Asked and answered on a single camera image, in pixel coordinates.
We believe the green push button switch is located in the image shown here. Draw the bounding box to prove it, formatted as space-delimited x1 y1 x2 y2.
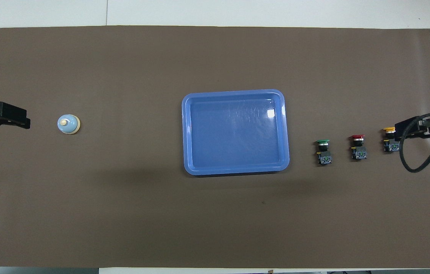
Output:
316 140 333 166

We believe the blue desk bell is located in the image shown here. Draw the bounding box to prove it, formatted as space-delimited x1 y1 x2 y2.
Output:
57 114 81 135

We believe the blue plastic tray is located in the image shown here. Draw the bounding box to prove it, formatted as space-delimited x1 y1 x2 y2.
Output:
182 89 290 176

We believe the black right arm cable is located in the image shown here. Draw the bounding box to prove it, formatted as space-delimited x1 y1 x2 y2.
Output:
400 113 430 173

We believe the yellow push button switch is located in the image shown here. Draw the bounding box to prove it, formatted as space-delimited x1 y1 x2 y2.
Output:
382 127 400 153

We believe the red push button switch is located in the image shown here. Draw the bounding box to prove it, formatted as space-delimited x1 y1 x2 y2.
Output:
350 135 368 160

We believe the brown table mat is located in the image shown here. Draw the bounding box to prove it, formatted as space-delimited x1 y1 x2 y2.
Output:
0 26 430 269

